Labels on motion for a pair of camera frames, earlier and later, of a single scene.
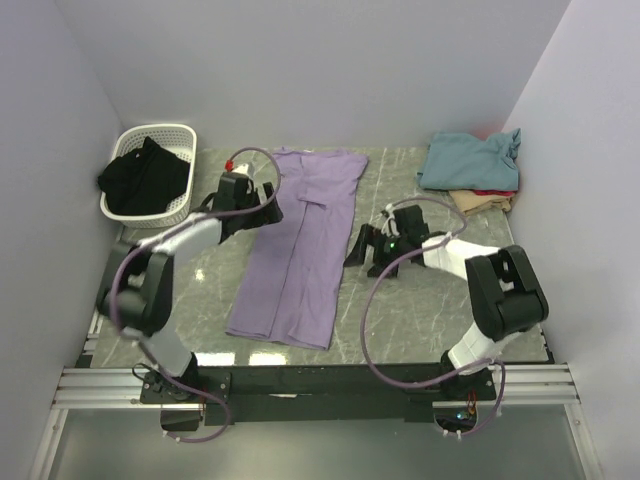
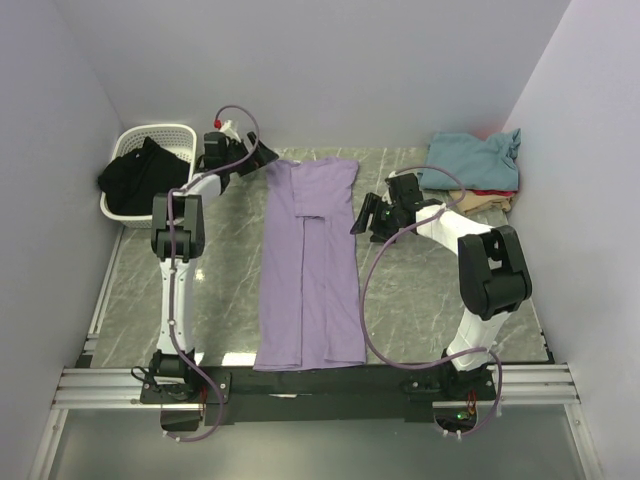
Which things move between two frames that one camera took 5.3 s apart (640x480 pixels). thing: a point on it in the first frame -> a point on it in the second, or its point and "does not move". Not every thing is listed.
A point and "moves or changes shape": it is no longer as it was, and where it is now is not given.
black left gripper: [270, 212] -> [260, 157]
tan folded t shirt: [469, 200] does not move
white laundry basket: [181, 139] does not move
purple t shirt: [292, 281] moves or changes shape
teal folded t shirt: [453, 160] does not move
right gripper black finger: [375, 270] -> [382, 234]
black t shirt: [144, 180] does not move
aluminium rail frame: [536, 385] does not move
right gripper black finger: [368, 236] -> [371, 205]
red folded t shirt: [494, 192] does not move
